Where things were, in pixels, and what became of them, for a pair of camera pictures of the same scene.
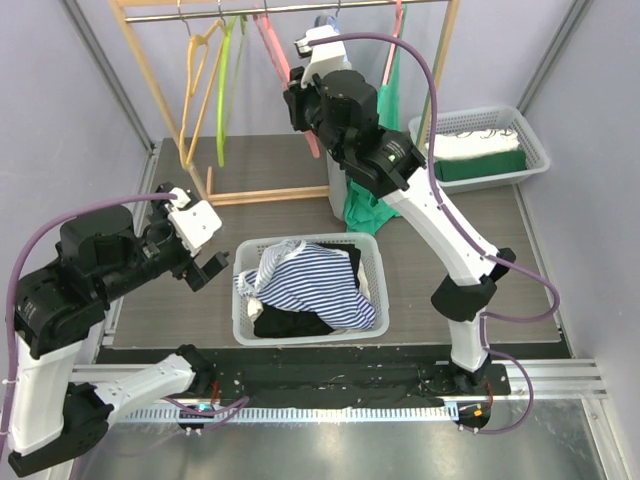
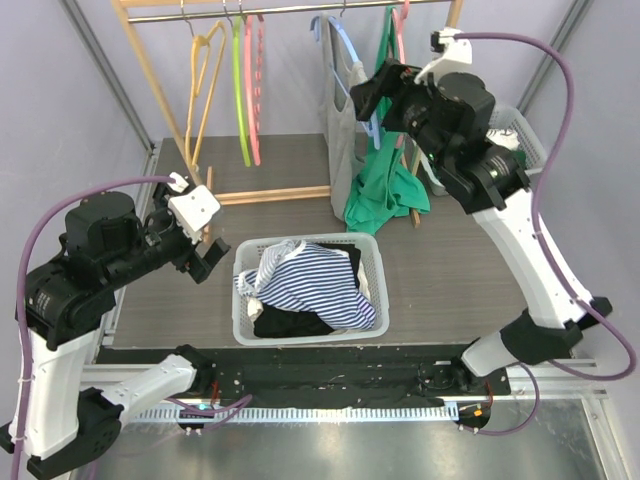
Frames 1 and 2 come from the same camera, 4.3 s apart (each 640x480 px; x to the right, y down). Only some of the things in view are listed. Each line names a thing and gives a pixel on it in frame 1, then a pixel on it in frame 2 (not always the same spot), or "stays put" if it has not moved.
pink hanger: x=279 y=62 to x=254 y=43
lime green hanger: x=222 y=117 to x=238 y=76
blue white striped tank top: x=309 y=277 stays put
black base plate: x=342 y=376 stays put
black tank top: x=276 y=322 stays put
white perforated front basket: x=246 y=254 stays put
